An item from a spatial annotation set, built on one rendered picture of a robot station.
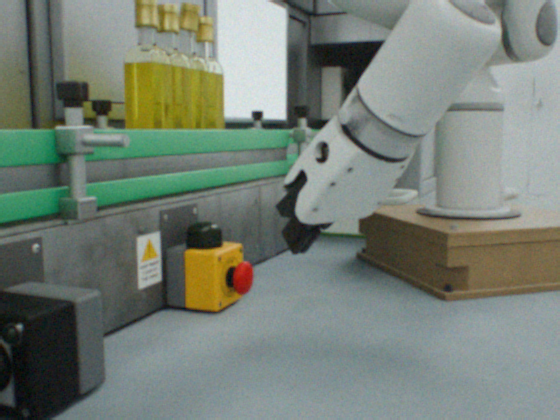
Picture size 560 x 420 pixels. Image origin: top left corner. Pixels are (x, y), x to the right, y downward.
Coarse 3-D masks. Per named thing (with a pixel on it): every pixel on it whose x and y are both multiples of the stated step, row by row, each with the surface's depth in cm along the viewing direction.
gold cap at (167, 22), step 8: (160, 8) 94; (168, 8) 94; (176, 8) 95; (160, 16) 95; (168, 16) 95; (176, 16) 95; (160, 24) 95; (168, 24) 95; (176, 24) 96; (176, 32) 96
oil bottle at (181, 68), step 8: (168, 48) 95; (176, 56) 94; (184, 56) 97; (176, 64) 94; (184, 64) 96; (176, 72) 94; (184, 72) 96; (176, 80) 94; (184, 80) 96; (176, 88) 95; (184, 88) 97; (176, 96) 95; (184, 96) 97; (176, 104) 95; (184, 104) 97; (176, 112) 95; (184, 112) 97; (192, 112) 99; (176, 120) 95; (184, 120) 97; (192, 120) 99; (176, 128) 95; (184, 128) 97; (192, 128) 99
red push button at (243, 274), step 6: (240, 264) 71; (246, 264) 71; (234, 270) 70; (240, 270) 70; (246, 270) 71; (252, 270) 72; (234, 276) 70; (240, 276) 70; (246, 276) 71; (252, 276) 72; (234, 282) 70; (240, 282) 70; (246, 282) 71; (252, 282) 72; (234, 288) 70; (240, 288) 70; (246, 288) 71; (240, 294) 71
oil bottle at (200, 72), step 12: (192, 60) 99; (204, 60) 103; (192, 72) 99; (204, 72) 102; (192, 84) 99; (204, 84) 102; (192, 96) 100; (204, 96) 103; (192, 108) 100; (204, 108) 103; (204, 120) 103
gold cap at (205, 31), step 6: (204, 18) 105; (210, 18) 106; (198, 24) 105; (204, 24) 105; (210, 24) 106; (198, 30) 105; (204, 30) 105; (210, 30) 106; (198, 36) 106; (204, 36) 105; (210, 36) 106
